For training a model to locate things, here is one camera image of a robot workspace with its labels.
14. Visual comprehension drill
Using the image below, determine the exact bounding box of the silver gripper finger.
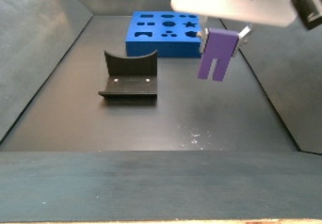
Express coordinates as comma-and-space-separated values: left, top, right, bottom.
232, 25, 251, 55
197, 16, 207, 53

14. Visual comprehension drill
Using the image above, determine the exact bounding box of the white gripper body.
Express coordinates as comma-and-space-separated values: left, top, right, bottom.
171, 0, 296, 27

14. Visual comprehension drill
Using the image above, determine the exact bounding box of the purple double-square block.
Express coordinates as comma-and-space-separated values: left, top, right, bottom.
197, 28, 239, 81

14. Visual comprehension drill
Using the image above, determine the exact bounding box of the blue foam shape-sorter block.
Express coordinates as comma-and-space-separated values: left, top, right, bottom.
124, 11, 201, 58

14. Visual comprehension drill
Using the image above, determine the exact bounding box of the black curved stand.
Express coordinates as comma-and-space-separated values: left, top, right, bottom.
97, 52, 157, 98

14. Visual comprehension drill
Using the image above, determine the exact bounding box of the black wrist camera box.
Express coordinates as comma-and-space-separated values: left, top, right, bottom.
291, 0, 322, 30

